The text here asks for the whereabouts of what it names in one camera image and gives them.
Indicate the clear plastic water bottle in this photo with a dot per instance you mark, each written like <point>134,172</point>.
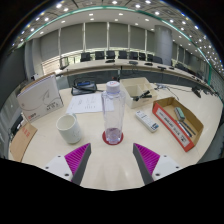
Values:
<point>113,113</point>

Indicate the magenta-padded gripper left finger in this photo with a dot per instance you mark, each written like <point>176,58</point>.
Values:
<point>77,159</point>

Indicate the small black desk device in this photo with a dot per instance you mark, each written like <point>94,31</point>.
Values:
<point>197,92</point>

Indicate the row of black office chairs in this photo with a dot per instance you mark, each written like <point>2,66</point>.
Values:
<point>100,55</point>

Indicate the group of ceiling lights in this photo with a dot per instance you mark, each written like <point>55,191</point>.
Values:
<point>91,14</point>

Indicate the small dark monitor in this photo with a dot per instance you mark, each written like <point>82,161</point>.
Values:
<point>64,62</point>

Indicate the grey whiteboard eraser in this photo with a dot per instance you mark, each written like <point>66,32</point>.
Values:
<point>179,113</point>

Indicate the brown box with red label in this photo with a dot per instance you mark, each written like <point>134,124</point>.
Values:
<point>166,121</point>

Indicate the black conference microphone unit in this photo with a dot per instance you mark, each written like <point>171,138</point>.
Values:
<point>83,88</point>

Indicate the black marker pen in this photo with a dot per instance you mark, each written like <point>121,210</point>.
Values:
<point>184,130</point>
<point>190,127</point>

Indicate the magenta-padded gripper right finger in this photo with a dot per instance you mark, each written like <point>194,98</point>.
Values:
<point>147,160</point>

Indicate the flat brown cardboard piece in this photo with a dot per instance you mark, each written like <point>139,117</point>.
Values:
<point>21,141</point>

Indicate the white ceramic mug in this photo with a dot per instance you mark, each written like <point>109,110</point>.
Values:
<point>69,130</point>

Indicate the white remote control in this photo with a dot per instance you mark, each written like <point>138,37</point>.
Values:
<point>147,121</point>

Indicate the flat round red coaster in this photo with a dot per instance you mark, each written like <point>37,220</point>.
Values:
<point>105,140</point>

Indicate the black plastic tool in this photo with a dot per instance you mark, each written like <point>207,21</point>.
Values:
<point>142,95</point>

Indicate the printed white paper sheet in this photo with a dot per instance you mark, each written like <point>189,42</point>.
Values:
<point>83,104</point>

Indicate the white copy paper box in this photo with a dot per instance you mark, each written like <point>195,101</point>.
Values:
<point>40,98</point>

